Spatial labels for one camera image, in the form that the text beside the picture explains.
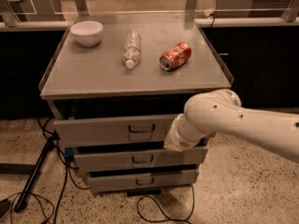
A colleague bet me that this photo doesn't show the grey top drawer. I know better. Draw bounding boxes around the grey top drawer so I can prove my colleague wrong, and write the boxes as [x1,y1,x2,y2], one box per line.
[54,114,178,147]

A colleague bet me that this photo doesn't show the grey drawer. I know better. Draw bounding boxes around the grey drawer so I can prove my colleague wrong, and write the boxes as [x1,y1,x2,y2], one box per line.
[54,114,178,147]
[88,169,199,194]
[75,147,207,172]

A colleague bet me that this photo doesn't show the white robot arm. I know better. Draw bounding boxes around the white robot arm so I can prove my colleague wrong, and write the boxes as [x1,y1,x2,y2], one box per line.
[164,89,299,162]

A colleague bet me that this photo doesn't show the grey middle drawer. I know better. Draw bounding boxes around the grey middle drawer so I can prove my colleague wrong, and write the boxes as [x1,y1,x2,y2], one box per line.
[75,147,207,172]

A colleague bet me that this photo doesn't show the grey bottom drawer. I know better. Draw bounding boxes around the grey bottom drawer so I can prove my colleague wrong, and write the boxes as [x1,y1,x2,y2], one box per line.
[88,169,199,194]

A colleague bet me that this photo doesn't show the grey drawer cabinet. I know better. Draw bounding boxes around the grey drawer cabinet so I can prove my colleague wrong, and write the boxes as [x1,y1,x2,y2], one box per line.
[39,12,233,194]

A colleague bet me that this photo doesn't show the orange soda can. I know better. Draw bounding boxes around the orange soda can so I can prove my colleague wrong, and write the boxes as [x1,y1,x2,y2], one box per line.
[160,42,192,71]

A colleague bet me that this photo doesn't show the clear plastic water bottle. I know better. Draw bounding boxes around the clear plastic water bottle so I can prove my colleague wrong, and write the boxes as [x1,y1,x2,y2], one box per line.
[122,31,141,70]

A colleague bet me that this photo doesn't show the black floor pole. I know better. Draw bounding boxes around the black floor pole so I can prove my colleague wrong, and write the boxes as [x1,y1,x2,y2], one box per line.
[14,136,53,213]

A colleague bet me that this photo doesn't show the white ceramic bowl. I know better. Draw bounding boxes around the white ceramic bowl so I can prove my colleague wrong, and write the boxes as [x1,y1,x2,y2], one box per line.
[70,21,104,47]

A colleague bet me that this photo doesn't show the black cable under cabinet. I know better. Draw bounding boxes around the black cable under cabinet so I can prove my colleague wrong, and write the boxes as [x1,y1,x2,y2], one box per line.
[135,184,196,224]

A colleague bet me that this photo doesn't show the black cables at left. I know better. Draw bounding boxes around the black cables at left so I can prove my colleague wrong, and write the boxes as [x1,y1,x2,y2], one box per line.
[0,117,90,224]

